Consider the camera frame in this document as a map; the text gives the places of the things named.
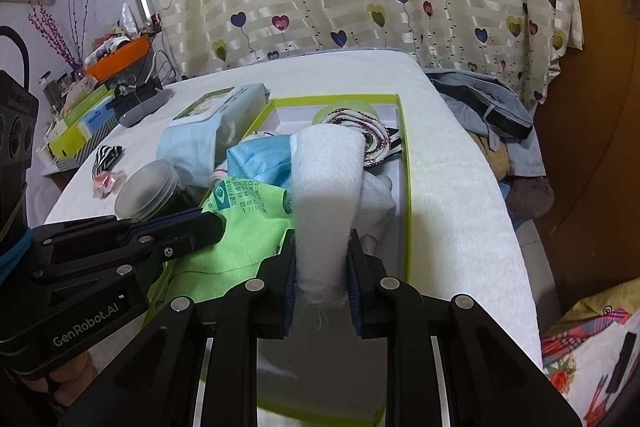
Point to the black belt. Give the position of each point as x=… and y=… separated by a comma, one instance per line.
x=510, y=124

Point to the small black white striped sock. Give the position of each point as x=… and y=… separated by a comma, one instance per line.
x=105, y=159

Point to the glass jar black lid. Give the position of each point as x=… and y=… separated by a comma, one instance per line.
x=46, y=84

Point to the flat green box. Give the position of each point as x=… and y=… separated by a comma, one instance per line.
x=90, y=102

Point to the grey black headset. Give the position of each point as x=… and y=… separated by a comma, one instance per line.
x=142, y=109

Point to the tan cloth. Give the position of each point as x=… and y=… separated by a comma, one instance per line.
x=490, y=152

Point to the brown wooden panel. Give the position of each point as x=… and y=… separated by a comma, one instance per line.
x=600, y=107

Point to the green towel brown trim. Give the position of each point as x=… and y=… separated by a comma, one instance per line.
x=350, y=124

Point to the blue-grey garment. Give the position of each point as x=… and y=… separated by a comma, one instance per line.
x=480, y=97

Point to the wooden side table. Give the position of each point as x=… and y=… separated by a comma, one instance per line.
x=52, y=179

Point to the blue face mask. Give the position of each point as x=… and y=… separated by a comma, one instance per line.
x=260, y=162

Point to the floral printed bag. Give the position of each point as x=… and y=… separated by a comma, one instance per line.
x=575, y=357

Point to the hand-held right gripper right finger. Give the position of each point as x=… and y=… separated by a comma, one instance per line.
x=352, y=307

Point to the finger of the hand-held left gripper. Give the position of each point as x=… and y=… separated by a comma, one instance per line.
x=165, y=221
x=190, y=232

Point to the pale white cloth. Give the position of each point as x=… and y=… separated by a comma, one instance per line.
x=377, y=202

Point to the white towel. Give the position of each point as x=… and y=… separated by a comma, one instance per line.
x=322, y=187

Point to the black flat object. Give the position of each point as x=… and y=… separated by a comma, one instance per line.
x=622, y=359

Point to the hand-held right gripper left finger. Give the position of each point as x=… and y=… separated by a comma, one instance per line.
x=289, y=307

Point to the pile of small clutter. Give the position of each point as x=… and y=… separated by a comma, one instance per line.
x=125, y=27

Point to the person's left hand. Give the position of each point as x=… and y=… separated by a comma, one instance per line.
x=75, y=372

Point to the clear bag with orange item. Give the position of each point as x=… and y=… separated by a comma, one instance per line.
x=107, y=184

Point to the clear plastic jar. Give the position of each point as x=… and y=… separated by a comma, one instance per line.
x=145, y=189

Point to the green microfiber cloth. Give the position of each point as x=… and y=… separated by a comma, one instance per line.
x=240, y=232

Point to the light blue wet wipes pack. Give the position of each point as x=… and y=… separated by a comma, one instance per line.
x=200, y=142

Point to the white box green edges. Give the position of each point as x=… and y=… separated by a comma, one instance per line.
x=300, y=112

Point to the zigzag patterned box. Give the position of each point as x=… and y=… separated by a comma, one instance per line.
x=85, y=152

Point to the purple decorative branches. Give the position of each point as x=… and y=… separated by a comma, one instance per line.
x=55, y=32

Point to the yellow-green file box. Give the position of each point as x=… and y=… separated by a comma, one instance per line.
x=67, y=142

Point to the orange tray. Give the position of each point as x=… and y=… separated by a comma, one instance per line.
x=115, y=62

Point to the brown checked cloth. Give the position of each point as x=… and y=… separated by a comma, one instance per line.
x=530, y=199

